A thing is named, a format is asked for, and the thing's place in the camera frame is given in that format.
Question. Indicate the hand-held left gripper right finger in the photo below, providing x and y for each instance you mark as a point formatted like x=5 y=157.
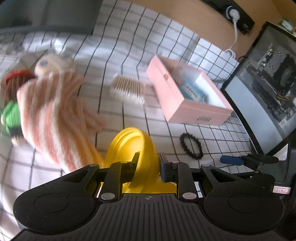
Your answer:
x=164 y=166

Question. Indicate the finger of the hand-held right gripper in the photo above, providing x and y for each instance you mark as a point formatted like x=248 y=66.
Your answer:
x=261 y=158
x=231 y=160

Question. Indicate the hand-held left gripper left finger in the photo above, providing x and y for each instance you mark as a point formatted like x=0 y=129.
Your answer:
x=129 y=168

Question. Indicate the pink cardboard box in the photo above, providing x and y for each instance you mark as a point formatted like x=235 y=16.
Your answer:
x=175 y=102

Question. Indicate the pack of cotton swabs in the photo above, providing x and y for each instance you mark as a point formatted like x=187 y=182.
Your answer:
x=127 y=89

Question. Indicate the blue face mask pack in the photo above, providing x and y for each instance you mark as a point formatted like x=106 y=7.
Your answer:
x=192 y=91

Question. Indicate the pink white striped fuzzy towel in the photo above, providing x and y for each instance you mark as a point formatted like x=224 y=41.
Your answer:
x=50 y=111

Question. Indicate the crochet doll with red hat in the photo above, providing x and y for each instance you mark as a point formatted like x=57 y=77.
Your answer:
x=11 y=111

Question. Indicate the beige cap with stickers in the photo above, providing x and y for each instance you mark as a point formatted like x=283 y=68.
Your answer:
x=46 y=64

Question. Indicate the computer case with glass panel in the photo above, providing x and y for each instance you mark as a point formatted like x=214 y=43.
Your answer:
x=266 y=81

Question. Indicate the black power strip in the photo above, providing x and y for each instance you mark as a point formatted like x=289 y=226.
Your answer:
x=244 y=24

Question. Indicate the small round container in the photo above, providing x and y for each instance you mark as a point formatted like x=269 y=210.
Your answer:
x=285 y=25

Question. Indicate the dark monitor screen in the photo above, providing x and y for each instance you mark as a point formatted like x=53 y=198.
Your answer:
x=69 y=14

